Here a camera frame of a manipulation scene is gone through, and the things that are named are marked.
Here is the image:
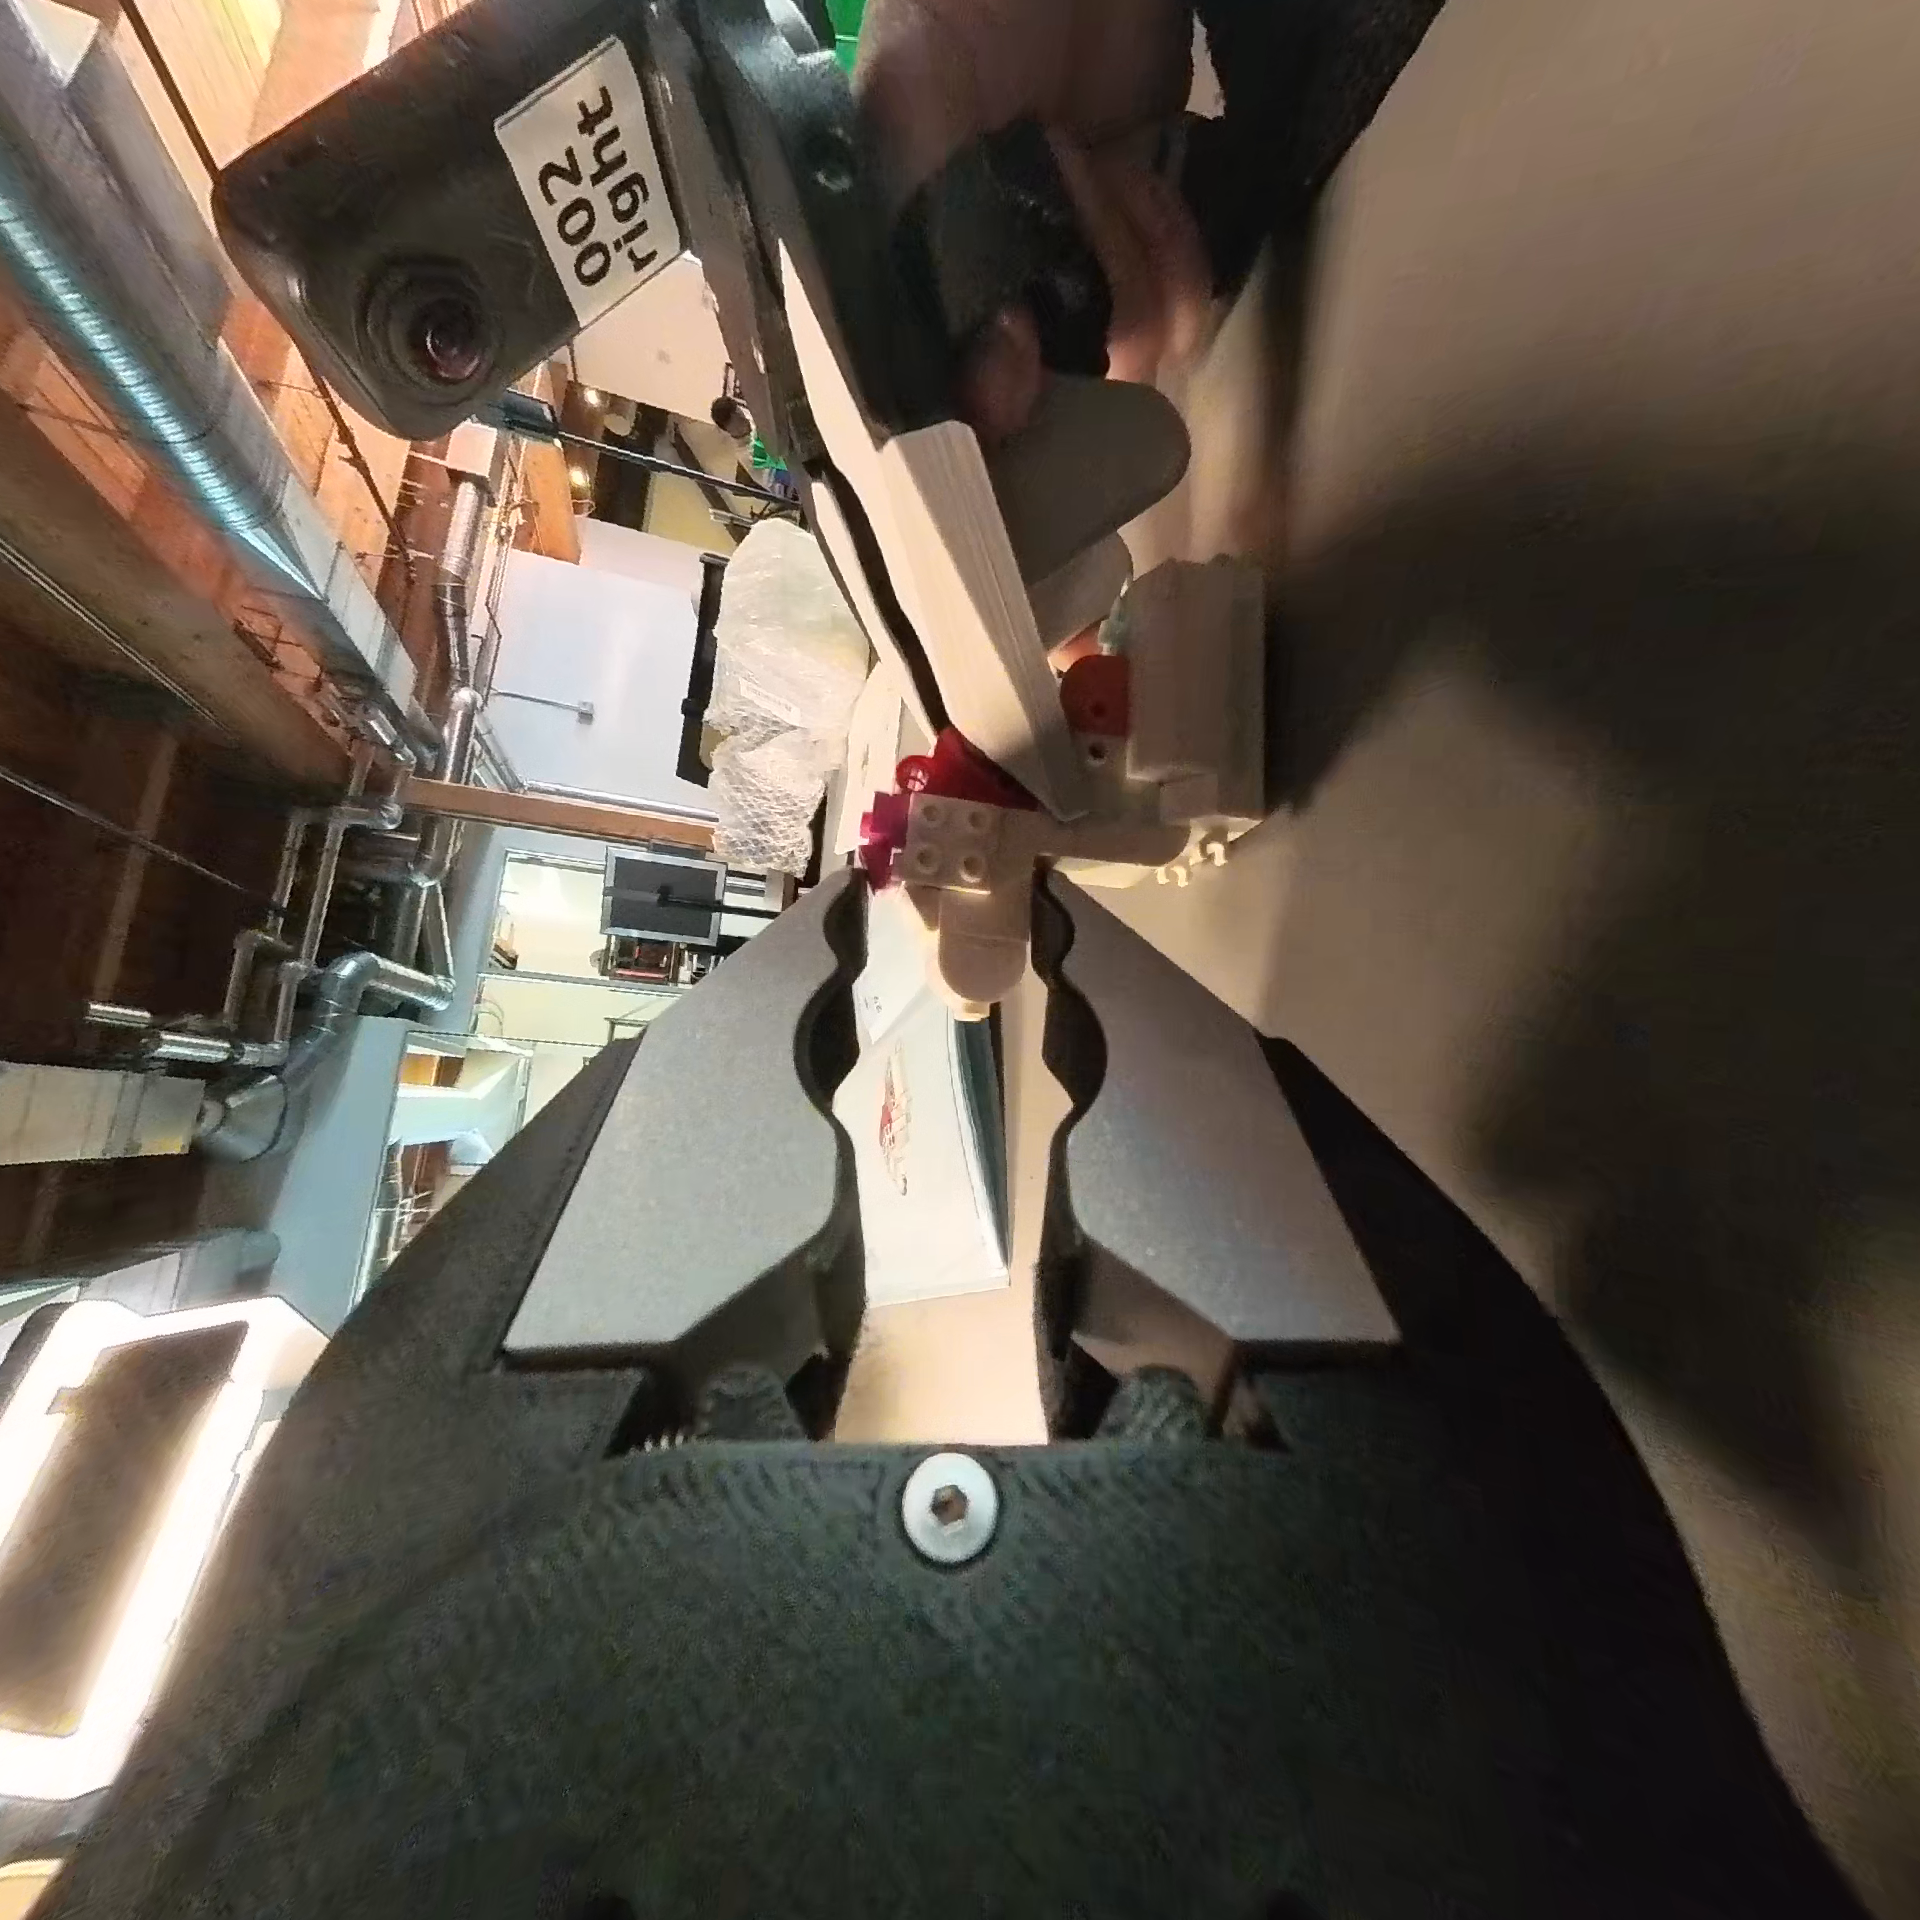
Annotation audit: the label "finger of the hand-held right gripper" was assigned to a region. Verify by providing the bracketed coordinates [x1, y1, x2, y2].
[777, 240, 1100, 824]
[993, 374, 1197, 641]

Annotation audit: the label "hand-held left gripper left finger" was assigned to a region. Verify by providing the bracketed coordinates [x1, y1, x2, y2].
[502, 869, 877, 1369]

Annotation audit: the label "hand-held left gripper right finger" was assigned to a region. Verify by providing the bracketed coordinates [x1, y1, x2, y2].
[1033, 869, 1405, 1351]

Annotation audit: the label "white lego build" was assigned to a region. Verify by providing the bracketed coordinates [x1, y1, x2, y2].
[862, 551, 1273, 1025]

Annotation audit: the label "person's right forearm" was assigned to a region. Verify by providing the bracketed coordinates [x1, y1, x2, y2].
[1193, 0, 1451, 302]

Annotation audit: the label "open lego instruction booklet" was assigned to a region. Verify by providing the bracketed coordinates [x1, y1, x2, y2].
[824, 666, 1016, 1309]

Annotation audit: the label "person's right hand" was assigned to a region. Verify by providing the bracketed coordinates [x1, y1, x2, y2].
[852, 0, 1220, 429]

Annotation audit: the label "clear bubble wrap bundle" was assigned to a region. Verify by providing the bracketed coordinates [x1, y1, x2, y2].
[703, 514, 883, 876]

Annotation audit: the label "wooden beam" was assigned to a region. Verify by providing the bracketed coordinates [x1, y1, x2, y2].
[392, 767, 726, 854]

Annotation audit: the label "grey metal pipes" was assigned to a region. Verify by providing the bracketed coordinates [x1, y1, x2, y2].
[83, 719, 461, 1089]

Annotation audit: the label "silver ventilation duct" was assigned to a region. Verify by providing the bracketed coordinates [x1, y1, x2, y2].
[0, 142, 392, 691]

